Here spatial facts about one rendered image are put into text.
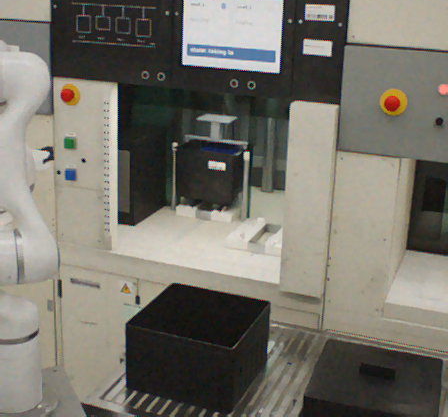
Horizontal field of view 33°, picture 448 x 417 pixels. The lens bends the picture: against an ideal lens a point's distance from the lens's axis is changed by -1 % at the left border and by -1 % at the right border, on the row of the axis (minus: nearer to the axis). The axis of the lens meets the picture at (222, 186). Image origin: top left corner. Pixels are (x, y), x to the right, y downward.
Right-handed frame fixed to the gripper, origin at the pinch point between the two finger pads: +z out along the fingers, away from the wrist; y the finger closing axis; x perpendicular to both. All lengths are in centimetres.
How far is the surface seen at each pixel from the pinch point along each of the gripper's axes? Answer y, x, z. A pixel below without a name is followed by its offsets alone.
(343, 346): 94, -34, -15
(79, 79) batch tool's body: 3.4, 20.0, 13.0
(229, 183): 37, -18, 54
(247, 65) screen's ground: 56, 28, 12
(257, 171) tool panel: 32, -27, 103
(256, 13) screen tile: 58, 42, 12
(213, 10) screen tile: 46, 42, 12
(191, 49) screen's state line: 40, 31, 12
